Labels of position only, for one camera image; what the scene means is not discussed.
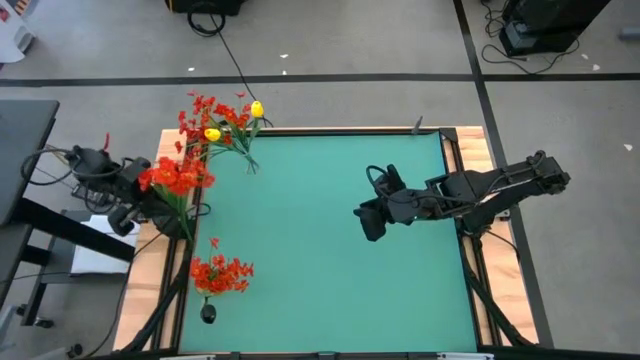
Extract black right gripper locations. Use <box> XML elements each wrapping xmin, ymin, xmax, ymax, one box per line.
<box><xmin>352</xmin><ymin>185</ymin><xmax>436</xmax><ymax>243</ymax></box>

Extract large red flower bunch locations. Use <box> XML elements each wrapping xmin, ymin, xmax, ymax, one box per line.
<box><xmin>137</xmin><ymin>155</ymin><xmax>217</xmax><ymax>244</ymax></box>

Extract small red flower bunch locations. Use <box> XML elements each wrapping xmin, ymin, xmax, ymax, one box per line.
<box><xmin>173</xmin><ymin>110</ymin><xmax>216</xmax><ymax>164</ymax></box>
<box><xmin>187</xmin><ymin>89</ymin><xmax>253</xmax><ymax>151</ymax></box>

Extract yellow artificial tulip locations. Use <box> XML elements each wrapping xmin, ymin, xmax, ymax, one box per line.
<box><xmin>203</xmin><ymin>127</ymin><xmax>236</xmax><ymax>151</ymax></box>
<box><xmin>247</xmin><ymin>99</ymin><xmax>266</xmax><ymax>156</ymax></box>

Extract white paper stack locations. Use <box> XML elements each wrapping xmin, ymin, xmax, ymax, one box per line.
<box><xmin>69</xmin><ymin>213</ymin><xmax>142</xmax><ymax>277</ymax></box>

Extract red flower bunch short stem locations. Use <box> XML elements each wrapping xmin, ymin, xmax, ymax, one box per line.
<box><xmin>188</xmin><ymin>236</ymin><xmax>255</xmax><ymax>306</ymax></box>

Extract black floor box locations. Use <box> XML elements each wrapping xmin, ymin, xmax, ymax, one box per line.
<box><xmin>164</xmin><ymin>0</ymin><xmax>247</xmax><ymax>16</ymax></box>

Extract black equipment case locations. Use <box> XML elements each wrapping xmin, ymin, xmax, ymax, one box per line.
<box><xmin>498</xmin><ymin>0</ymin><xmax>612</xmax><ymax>58</ymax></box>

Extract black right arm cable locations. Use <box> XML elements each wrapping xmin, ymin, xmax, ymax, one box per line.
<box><xmin>365</xmin><ymin>164</ymin><xmax>401</xmax><ymax>204</ymax></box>

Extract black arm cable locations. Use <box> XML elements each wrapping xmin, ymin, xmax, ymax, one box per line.
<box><xmin>21</xmin><ymin>146</ymin><xmax>129</xmax><ymax>214</ymax></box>
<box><xmin>365</xmin><ymin>164</ymin><xmax>401</xmax><ymax>204</ymax></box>

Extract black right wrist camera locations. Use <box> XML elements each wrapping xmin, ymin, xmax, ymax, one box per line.
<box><xmin>385</xmin><ymin>163</ymin><xmax>408</xmax><ymax>194</ymax></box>

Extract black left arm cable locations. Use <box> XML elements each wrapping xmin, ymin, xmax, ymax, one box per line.
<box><xmin>21</xmin><ymin>146</ymin><xmax>129</xmax><ymax>214</ymax></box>

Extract grey desk black frame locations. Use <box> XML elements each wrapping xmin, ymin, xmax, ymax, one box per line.
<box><xmin>0</xmin><ymin>98</ymin><xmax>139</xmax><ymax>331</ymax></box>

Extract black floor cable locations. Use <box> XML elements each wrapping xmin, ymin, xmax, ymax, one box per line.
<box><xmin>186</xmin><ymin>1</ymin><xmax>275</xmax><ymax>129</ymax></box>

